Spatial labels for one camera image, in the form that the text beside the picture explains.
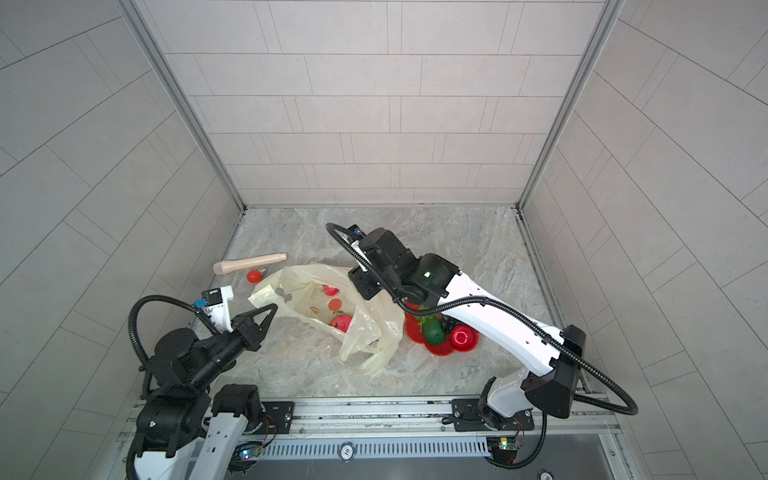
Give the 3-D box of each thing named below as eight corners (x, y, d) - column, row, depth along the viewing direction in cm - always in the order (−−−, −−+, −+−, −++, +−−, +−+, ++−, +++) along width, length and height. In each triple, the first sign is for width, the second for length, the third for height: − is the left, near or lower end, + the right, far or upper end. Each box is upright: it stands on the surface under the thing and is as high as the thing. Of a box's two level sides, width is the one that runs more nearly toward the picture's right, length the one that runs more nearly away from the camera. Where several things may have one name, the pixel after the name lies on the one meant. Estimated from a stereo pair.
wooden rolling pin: (218, 277, 97) (212, 271, 94) (219, 269, 100) (214, 262, 97) (287, 262, 101) (284, 256, 99) (287, 254, 104) (284, 248, 101)
